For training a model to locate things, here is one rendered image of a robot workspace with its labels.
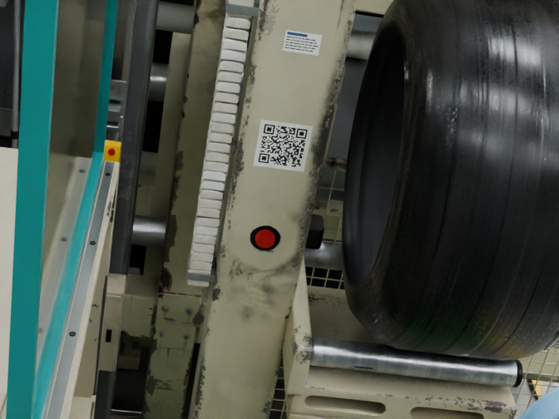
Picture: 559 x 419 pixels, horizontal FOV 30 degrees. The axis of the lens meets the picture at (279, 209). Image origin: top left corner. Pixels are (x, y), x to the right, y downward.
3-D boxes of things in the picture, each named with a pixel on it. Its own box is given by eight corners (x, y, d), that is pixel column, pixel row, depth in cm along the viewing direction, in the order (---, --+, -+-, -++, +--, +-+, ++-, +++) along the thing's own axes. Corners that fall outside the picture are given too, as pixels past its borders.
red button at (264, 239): (254, 247, 159) (256, 230, 157) (254, 241, 160) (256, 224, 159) (273, 249, 159) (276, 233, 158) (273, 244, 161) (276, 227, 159)
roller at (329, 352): (301, 370, 163) (306, 351, 160) (300, 348, 166) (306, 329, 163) (516, 393, 167) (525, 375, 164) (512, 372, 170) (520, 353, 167)
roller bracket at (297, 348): (284, 396, 160) (295, 347, 155) (275, 255, 194) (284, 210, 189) (305, 399, 160) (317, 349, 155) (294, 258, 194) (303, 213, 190)
